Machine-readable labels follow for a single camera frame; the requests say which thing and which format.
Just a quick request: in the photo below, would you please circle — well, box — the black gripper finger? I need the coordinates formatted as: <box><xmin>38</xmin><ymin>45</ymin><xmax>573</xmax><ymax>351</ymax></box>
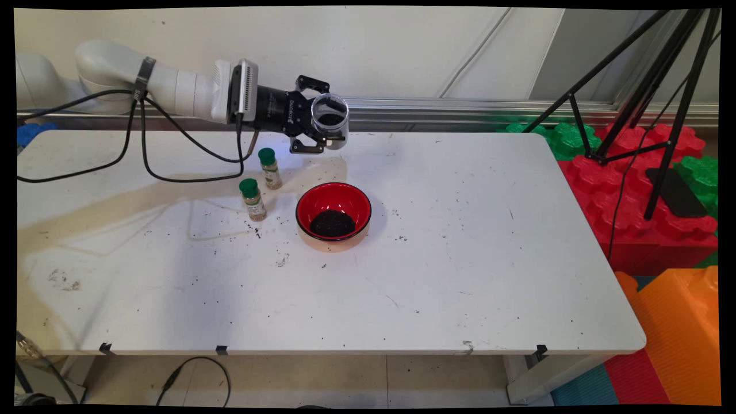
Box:
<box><xmin>295</xmin><ymin>75</ymin><xmax>331</xmax><ymax>98</ymax></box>
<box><xmin>289</xmin><ymin>133</ymin><xmax>346</xmax><ymax>155</ymax></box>

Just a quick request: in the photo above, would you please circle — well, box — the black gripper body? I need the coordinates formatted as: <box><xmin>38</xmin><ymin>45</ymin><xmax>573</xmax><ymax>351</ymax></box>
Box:
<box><xmin>253</xmin><ymin>85</ymin><xmax>315</xmax><ymax>139</ymax></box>

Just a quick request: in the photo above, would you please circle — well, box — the clear jar with black seeds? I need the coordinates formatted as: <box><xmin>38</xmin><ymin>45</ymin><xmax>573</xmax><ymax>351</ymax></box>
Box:
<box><xmin>310</xmin><ymin>92</ymin><xmax>350</xmax><ymax>151</ymax></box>

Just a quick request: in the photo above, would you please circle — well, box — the green-capped spice bottle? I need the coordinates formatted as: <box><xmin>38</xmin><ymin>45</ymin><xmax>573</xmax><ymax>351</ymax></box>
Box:
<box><xmin>239</xmin><ymin>178</ymin><xmax>268</xmax><ymax>222</ymax></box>
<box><xmin>258</xmin><ymin>147</ymin><xmax>283</xmax><ymax>190</ymax></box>

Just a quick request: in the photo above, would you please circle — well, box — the red and black bowl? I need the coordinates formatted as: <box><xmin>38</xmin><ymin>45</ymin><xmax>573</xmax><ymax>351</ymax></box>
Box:
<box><xmin>296</xmin><ymin>182</ymin><xmax>373</xmax><ymax>254</ymax></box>

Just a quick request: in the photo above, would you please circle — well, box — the black seeds pile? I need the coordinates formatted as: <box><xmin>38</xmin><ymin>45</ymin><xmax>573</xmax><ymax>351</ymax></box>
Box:
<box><xmin>310</xmin><ymin>209</ymin><xmax>357</xmax><ymax>239</ymax></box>

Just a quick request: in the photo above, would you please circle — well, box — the blue foam block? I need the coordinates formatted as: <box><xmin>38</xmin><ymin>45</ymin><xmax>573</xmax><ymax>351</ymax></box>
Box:
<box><xmin>17</xmin><ymin>122</ymin><xmax>58</xmax><ymax>148</ymax></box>

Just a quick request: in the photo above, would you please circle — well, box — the green foam block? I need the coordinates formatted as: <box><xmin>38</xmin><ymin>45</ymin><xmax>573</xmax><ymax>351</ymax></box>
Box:
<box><xmin>497</xmin><ymin>121</ymin><xmax>602</xmax><ymax>162</ymax></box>
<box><xmin>673</xmin><ymin>156</ymin><xmax>719</xmax><ymax>219</ymax></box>

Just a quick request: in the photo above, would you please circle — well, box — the white table leg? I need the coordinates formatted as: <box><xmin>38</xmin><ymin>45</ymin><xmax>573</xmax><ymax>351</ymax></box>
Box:
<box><xmin>506</xmin><ymin>354</ymin><xmax>610</xmax><ymax>406</ymax></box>
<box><xmin>14</xmin><ymin>355</ymin><xmax>87</xmax><ymax>405</ymax></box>

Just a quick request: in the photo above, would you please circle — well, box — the large red foam block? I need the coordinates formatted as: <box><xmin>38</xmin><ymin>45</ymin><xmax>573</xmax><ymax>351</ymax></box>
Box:
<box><xmin>557</xmin><ymin>124</ymin><xmax>718</xmax><ymax>277</ymax></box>

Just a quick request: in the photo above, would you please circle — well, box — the teal floor mat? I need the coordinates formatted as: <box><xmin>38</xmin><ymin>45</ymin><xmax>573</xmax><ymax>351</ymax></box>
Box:
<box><xmin>551</xmin><ymin>363</ymin><xmax>619</xmax><ymax>406</ymax></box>

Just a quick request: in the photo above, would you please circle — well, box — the black tripod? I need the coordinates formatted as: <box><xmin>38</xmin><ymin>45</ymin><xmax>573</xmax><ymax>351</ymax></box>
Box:
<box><xmin>523</xmin><ymin>9</ymin><xmax>722</xmax><ymax>222</ymax></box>

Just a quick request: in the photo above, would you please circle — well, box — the red floor mat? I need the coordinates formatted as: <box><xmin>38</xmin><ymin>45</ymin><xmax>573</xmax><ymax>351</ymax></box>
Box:
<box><xmin>604</xmin><ymin>348</ymin><xmax>670</xmax><ymax>405</ymax></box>

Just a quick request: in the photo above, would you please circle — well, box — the orange foam block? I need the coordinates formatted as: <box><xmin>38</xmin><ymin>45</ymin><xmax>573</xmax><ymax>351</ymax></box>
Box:
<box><xmin>614</xmin><ymin>266</ymin><xmax>721</xmax><ymax>406</ymax></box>

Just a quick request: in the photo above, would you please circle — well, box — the white silver wrist camera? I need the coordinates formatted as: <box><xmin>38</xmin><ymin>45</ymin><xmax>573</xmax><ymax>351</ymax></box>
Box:
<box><xmin>213</xmin><ymin>57</ymin><xmax>259</xmax><ymax>125</ymax></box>

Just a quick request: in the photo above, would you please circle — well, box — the black camera cable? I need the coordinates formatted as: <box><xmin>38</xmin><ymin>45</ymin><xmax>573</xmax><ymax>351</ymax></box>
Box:
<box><xmin>16</xmin><ymin>98</ymin><xmax>245</xmax><ymax>183</ymax></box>

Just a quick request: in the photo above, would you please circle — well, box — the black strap on arm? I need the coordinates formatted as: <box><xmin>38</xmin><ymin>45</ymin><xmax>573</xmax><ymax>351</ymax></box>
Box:
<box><xmin>133</xmin><ymin>56</ymin><xmax>157</xmax><ymax>102</ymax></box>

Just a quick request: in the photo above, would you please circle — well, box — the metal wall rail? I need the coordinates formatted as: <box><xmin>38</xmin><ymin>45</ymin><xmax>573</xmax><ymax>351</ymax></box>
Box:
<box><xmin>16</xmin><ymin>91</ymin><xmax>719</xmax><ymax>128</ymax></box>

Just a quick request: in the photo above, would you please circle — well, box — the black floor cable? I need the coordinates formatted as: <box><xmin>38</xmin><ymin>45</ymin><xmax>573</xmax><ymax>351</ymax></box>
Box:
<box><xmin>155</xmin><ymin>356</ymin><xmax>232</xmax><ymax>408</ymax></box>

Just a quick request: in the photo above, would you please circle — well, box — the thin black tripod cable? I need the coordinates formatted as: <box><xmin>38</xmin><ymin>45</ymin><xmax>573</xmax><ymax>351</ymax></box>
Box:
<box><xmin>607</xmin><ymin>32</ymin><xmax>721</xmax><ymax>260</ymax></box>

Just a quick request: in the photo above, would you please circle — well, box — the cable with brass connector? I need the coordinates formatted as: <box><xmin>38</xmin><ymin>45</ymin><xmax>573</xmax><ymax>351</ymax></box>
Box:
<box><xmin>16</xmin><ymin>331</ymin><xmax>81</xmax><ymax>406</ymax></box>

